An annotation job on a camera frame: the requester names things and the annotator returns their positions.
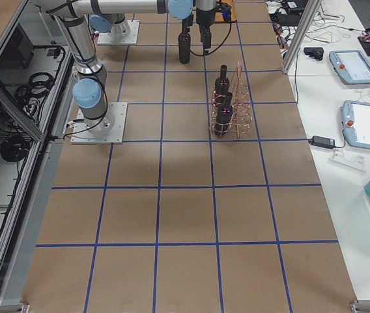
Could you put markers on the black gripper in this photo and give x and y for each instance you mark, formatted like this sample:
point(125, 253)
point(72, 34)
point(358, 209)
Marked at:
point(203, 18)

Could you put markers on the dark wine bottle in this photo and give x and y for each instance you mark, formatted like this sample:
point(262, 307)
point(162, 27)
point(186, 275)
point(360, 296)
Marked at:
point(184, 43)
point(221, 87)

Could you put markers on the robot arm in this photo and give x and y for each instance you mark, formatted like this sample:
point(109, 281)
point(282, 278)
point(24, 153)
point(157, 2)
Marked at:
point(70, 16)
point(110, 24)

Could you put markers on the wooden tray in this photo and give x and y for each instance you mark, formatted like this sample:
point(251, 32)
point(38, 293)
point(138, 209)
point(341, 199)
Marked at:
point(234, 18)

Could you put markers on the dark wine bottle end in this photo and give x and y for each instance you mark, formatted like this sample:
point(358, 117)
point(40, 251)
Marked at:
point(223, 117)

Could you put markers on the teach pendant far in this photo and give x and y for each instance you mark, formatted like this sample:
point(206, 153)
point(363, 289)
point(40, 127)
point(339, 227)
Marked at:
point(351, 66)

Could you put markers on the teach pendant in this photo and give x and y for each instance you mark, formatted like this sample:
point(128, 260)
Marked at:
point(356, 123)
point(351, 66)

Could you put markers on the black power adapter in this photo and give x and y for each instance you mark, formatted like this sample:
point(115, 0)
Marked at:
point(323, 142)

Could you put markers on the teach pendant near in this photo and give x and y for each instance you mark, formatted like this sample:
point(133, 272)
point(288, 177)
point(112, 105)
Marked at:
point(356, 123)

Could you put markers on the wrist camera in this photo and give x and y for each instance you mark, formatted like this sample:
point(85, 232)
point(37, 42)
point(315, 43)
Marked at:
point(225, 9)

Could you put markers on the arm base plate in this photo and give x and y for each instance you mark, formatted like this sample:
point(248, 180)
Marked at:
point(108, 130)
point(105, 39)

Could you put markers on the aluminium frame post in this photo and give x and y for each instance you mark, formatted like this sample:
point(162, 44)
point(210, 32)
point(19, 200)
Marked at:
point(304, 24)

